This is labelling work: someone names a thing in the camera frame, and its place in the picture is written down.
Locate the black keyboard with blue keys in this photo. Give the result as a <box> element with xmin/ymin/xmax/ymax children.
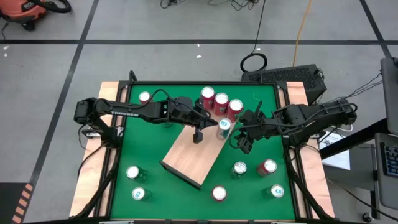
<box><xmin>381</xmin><ymin>142</ymin><xmax>398</xmax><ymax>178</ymax></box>

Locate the red Fanta soda can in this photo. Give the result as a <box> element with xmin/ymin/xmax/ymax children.
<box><xmin>200</xmin><ymin>86</ymin><xmax>216</xmax><ymax>108</ymax></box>
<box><xmin>138</xmin><ymin>91</ymin><xmax>154</xmax><ymax>105</ymax></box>
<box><xmin>257</xmin><ymin>159</ymin><xmax>278</xmax><ymax>177</ymax></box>
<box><xmin>213</xmin><ymin>92</ymin><xmax>230</xmax><ymax>116</ymax></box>
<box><xmin>211</xmin><ymin>185</ymin><xmax>228</xmax><ymax>203</ymax></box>
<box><xmin>227</xmin><ymin>98</ymin><xmax>244</xmax><ymax>123</ymax></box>

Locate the black vacuum hose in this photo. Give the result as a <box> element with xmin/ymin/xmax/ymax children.
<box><xmin>30</xmin><ymin>0</ymin><xmax>72</xmax><ymax>14</ymax></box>

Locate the black coiled floor cable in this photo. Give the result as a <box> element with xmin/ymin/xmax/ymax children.
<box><xmin>239</xmin><ymin>0</ymin><xmax>268</xmax><ymax>73</ymax></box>

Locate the black floor cable bundle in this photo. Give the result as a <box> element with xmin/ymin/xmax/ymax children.
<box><xmin>160</xmin><ymin>0</ymin><xmax>187</xmax><ymax>9</ymax></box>
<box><xmin>208</xmin><ymin>0</ymin><xmax>261</xmax><ymax>12</ymax></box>

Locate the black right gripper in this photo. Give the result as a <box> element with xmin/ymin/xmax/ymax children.
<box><xmin>231</xmin><ymin>100</ymin><xmax>276</xmax><ymax>154</ymax></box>

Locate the black orange striped floor mat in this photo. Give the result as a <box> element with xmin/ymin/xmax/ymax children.
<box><xmin>0</xmin><ymin>182</ymin><xmax>34</xmax><ymax>224</ymax></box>

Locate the orange shop vacuum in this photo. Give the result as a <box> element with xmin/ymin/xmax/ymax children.
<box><xmin>0</xmin><ymin>0</ymin><xmax>47</xmax><ymax>32</ymax></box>

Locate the light wooden side board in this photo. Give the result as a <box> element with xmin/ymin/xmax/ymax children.
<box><xmin>68</xmin><ymin>81</ymin><xmax>130</xmax><ymax>218</ymax></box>
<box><xmin>276</xmin><ymin>81</ymin><xmax>336</xmax><ymax>218</ymax></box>

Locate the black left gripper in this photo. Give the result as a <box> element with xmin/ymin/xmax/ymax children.
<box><xmin>169</xmin><ymin>96</ymin><xmax>219</xmax><ymax>144</ymax></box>

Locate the white printed paper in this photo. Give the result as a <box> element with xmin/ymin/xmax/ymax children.
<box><xmin>318</xmin><ymin>132</ymin><xmax>351</xmax><ymax>171</ymax></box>

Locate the flat computer monitor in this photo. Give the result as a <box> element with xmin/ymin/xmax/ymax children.
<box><xmin>379</xmin><ymin>57</ymin><xmax>398</xmax><ymax>134</ymax></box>

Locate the black desk beam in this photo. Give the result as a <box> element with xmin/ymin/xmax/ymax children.
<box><xmin>318</xmin><ymin>118</ymin><xmax>389</xmax><ymax>160</ymax></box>

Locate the dark grey desk surface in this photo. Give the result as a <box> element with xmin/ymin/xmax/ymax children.
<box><xmin>322</xmin><ymin>146</ymin><xmax>379</xmax><ymax>191</ymax></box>

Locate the yellow extension cord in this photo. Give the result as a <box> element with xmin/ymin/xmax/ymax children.
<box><xmin>292</xmin><ymin>0</ymin><xmax>313</xmax><ymax>68</ymax></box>

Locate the grey keyboard stand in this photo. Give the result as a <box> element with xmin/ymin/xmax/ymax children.
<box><xmin>374</xmin><ymin>132</ymin><xmax>398</xmax><ymax>211</ymax></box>

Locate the green mat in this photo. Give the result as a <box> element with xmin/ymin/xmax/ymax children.
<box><xmin>74</xmin><ymin>70</ymin><xmax>335</xmax><ymax>224</ymax></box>

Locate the blue silver Red Bull can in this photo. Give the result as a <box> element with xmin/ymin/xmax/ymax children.
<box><xmin>131</xmin><ymin>186</ymin><xmax>152</xmax><ymax>202</ymax></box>
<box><xmin>216</xmin><ymin>117</ymin><xmax>233</xmax><ymax>140</ymax></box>
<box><xmin>262</xmin><ymin>184</ymin><xmax>285</xmax><ymax>200</ymax></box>

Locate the green Sprite soda can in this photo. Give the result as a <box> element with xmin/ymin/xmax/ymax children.
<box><xmin>229</xmin><ymin>161</ymin><xmax>248</xmax><ymax>180</ymax></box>
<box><xmin>126</xmin><ymin>165</ymin><xmax>148</xmax><ymax>184</ymax></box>

